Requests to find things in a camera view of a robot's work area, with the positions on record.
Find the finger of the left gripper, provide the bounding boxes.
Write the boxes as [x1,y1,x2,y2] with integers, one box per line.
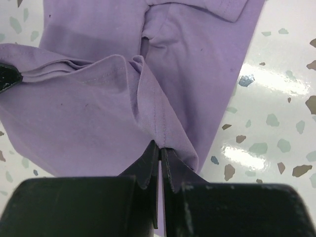
[0,63,23,93]

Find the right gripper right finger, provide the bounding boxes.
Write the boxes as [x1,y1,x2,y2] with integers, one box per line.
[160,148,208,237]

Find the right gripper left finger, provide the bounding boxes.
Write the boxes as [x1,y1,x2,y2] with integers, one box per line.
[119,140,159,230]

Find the purple t shirt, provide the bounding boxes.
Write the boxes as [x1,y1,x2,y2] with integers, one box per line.
[0,0,266,188]

